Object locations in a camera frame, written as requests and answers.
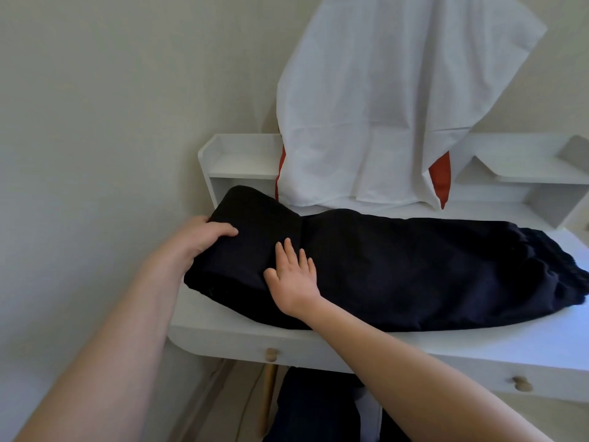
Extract person's right forearm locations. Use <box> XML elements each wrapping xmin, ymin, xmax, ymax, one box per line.
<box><xmin>281</xmin><ymin>296</ymin><xmax>556</xmax><ymax>442</ymax></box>

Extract person's right hand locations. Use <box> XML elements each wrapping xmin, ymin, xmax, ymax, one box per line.
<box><xmin>263</xmin><ymin>238</ymin><xmax>323</xmax><ymax>319</ymax></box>

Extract person's left hand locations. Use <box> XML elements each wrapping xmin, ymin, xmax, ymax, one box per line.
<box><xmin>158</xmin><ymin>215</ymin><xmax>240</xmax><ymax>275</ymax></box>

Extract wooden desk leg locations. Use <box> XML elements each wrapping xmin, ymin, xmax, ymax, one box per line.
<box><xmin>257</xmin><ymin>363</ymin><xmax>279</xmax><ymax>437</ymax></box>

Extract red board under cloth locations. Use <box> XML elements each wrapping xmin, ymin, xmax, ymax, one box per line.
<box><xmin>275</xmin><ymin>145</ymin><xmax>452</xmax><ymax>210</ymax></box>

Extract white desk shelf unit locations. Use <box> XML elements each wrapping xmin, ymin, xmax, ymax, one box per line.
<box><xmin>198</xmin><ymin>132</ymin><xmax>589</xmax><ymax>230</ymax></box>

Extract white draped cloth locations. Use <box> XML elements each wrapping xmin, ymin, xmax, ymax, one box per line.
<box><xmin>275</xmin><ymin>0</ymin><xmax>549</xmax><ymax>211</ymax></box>

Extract black trousers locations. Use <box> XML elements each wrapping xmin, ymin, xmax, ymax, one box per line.
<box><xmin>183</xmin><ymin>185</ymin><xmax>589</xmax><ymax>332</ymax></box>

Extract person's left forearm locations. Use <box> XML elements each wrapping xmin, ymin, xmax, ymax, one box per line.
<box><xmin>14</xmin><ymin>250</ymin><xmax>195</xmax><ymax>442</ymax></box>

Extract person's dark trousers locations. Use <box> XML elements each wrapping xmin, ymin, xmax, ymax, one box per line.
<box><xmin>264</xmin><ymin>366</ymin><xmax>411</xmax><ymax>442</ymax></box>

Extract white desk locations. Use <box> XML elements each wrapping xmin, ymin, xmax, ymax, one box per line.
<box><xmin>167</xmin><ymin>133</ymin><xmax>589</xmax><ymax>405</ymax></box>

